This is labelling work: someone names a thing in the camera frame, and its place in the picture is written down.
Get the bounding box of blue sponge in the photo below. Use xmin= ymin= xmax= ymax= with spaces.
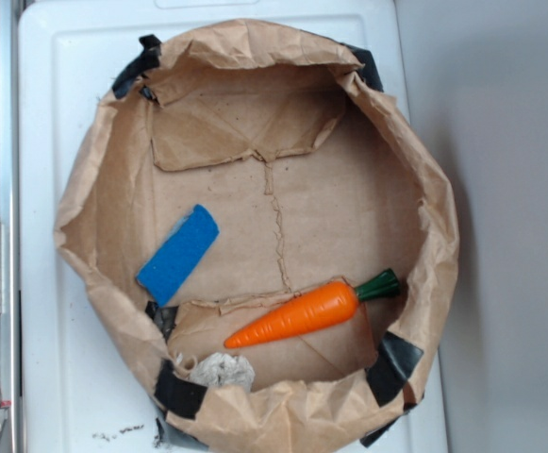
xmin=136 ymin=205 xmax=220 ymax=307

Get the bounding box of brown paper bag bin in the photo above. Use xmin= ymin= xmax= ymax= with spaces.
xmin=55 ymin=19 xmax=459 ymax=452

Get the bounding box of orange plastic toy carrot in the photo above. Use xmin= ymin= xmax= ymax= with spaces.
xmin=224 ymin=269 xmax=400 ymax=349

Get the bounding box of crumpled white paper ball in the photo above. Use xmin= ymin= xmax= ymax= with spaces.
xmin=189 ymin=352 xmax=256 ymax=393

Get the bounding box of white plastic tray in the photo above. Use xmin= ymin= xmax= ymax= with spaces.
xmin=17 ymin=0 xmax=450 ymax=453

